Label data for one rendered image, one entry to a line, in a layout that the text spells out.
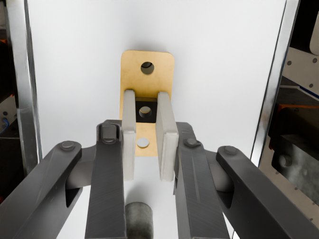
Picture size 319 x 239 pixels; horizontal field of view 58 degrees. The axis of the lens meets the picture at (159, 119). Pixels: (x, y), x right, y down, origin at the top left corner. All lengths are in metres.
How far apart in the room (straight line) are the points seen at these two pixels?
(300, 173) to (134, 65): 0.18
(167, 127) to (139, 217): 0.15
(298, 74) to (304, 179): 0.37
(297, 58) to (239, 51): 0.38
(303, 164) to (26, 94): 0.24
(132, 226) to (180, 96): 0.12
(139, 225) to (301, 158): 0.16
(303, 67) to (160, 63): 0.45
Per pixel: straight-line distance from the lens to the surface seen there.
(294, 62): 0.62
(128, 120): 0.16
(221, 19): 0.24
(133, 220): 0.28
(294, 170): 0.30
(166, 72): 0.21
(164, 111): 0.17
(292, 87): 0.48
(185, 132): 0.17
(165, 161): 0.15
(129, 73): 0.21
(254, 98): 0.26
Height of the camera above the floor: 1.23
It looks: 67 degrees down
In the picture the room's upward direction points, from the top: 169 degrees clockwise
